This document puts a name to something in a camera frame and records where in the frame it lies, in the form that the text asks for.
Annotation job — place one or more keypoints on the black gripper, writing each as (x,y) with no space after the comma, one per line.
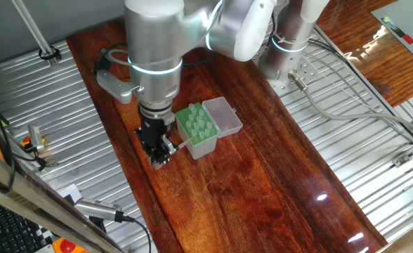
(154,131)

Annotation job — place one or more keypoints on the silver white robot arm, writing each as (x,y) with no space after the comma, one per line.
(154,42)

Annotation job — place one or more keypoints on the pipette tip box green rack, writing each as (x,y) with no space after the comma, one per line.
(206,149)

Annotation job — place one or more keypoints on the glossy wood grain board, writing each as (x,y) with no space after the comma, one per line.
(245,193)
(368,70)

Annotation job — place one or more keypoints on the black computer mouse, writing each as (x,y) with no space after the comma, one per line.
(97,225)

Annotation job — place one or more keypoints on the checkerboard calibration sheet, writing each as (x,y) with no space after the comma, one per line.
(70,192)

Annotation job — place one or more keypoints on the orange emergency stop box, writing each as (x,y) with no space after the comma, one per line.
(67,246)

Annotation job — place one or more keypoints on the black keyboard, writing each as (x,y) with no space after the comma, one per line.
(6,228)

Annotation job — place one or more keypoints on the green toy brick strip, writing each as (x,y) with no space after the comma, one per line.
(388,21)

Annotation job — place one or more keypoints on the black toy brick strip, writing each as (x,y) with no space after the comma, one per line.
(398,32)

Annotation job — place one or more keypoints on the red toy brick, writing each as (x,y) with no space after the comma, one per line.
(408,39)

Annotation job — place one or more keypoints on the grey brick baseplate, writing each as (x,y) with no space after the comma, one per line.
(410,17)

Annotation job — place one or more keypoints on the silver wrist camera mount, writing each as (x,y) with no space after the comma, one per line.
(118,88)

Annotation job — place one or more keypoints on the silver ribbed camera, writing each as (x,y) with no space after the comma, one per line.
(97,209)

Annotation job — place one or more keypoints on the metal frame beam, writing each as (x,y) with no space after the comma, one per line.
(34,200)

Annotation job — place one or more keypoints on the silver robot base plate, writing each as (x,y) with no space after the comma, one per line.
(310,72)

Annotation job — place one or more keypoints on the silver aluminium corner bracket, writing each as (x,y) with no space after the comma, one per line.
(401,160)

